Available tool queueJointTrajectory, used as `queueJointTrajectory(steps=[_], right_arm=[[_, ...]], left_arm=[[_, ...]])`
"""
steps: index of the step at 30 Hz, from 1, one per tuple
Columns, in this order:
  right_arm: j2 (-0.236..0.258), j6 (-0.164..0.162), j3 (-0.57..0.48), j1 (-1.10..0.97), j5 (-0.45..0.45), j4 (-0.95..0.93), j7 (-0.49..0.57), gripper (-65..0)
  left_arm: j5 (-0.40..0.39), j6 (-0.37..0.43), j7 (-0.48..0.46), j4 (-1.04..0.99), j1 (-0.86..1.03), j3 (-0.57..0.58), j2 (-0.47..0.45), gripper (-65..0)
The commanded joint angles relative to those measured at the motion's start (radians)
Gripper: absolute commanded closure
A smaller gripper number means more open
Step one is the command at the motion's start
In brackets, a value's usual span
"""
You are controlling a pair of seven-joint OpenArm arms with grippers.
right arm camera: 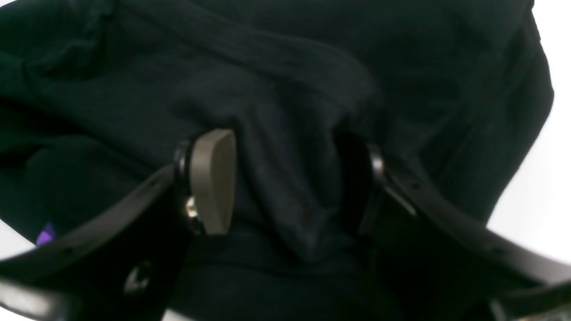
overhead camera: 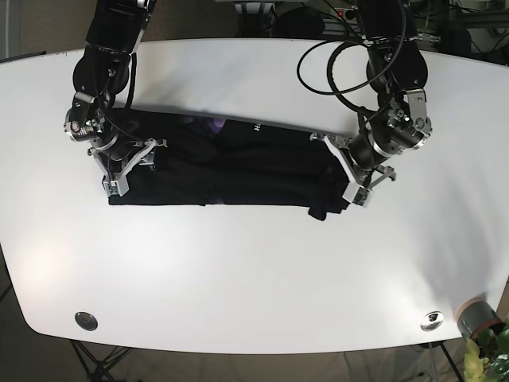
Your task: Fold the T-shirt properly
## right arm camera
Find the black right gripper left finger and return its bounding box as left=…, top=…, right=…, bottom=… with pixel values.
left=1, top=129, right=237, bottom=321

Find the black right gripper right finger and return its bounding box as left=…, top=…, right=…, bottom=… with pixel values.
left=335, top=132, right=571, bottom=321

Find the black printed T-shirt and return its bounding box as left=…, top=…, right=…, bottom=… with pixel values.
left=1, top=0, right=554, bottom=321

